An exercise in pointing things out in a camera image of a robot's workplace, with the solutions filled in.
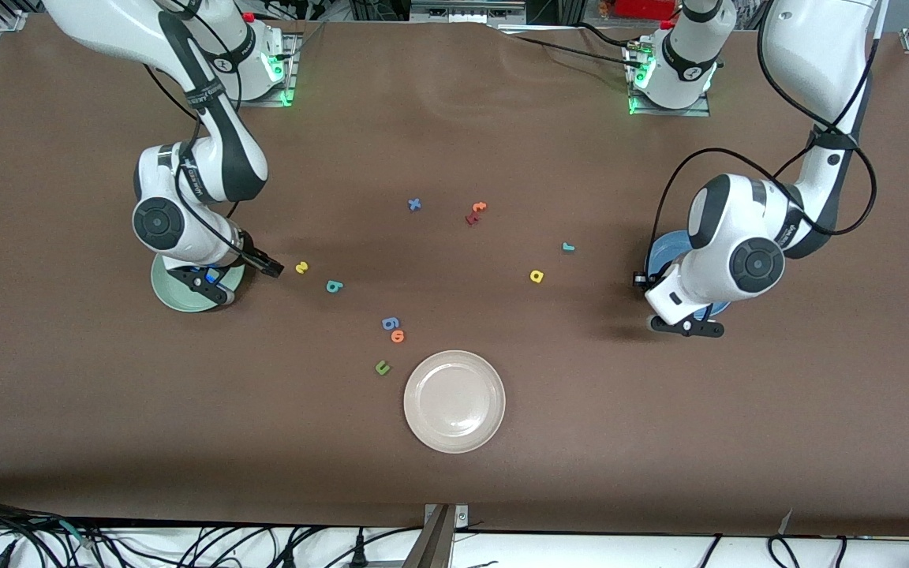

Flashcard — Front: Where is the blue plate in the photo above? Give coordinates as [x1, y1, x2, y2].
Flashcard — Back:
[643, 230, 734, 319]

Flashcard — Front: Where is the green plate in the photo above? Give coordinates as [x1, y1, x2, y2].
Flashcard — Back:
[151, 254, 246, 313]

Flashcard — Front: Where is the beige plate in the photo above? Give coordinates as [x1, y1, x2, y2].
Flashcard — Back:
[402, 349, 507, 454]

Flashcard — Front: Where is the brown table cover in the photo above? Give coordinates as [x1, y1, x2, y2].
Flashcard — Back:
[0, 12, 909, 539]

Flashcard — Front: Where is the red box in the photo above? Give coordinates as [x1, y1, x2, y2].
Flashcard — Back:
[612, 0, 680, 21]

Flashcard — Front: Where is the aluminium profile beam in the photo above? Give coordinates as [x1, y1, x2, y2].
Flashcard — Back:
[401, 505, 457, 568]

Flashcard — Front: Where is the long black right arm cable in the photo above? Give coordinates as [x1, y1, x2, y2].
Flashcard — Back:
[143, 0, 274, 269]

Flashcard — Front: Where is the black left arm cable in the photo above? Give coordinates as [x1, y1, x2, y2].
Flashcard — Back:
[633, 24, 878, 286]

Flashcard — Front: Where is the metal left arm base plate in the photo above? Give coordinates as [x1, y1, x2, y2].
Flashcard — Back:
[626, 41, 713, 118]

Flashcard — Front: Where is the looped black cable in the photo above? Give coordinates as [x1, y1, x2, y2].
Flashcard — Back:
[766, 535, 802, 568]

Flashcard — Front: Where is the black cable on table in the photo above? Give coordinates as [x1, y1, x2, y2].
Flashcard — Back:
[577, 22, 638, 48]
[500, 33, 643, 72]

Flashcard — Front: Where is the silver metal bracket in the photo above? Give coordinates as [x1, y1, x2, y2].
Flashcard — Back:
[423, 503, 469, 528]

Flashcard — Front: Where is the grey metal frame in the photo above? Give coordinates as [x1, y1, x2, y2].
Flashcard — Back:
[410, 0, 528, 24]

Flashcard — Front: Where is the teal cable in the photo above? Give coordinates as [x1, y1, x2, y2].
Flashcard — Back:
[58, 519, 96, 549]

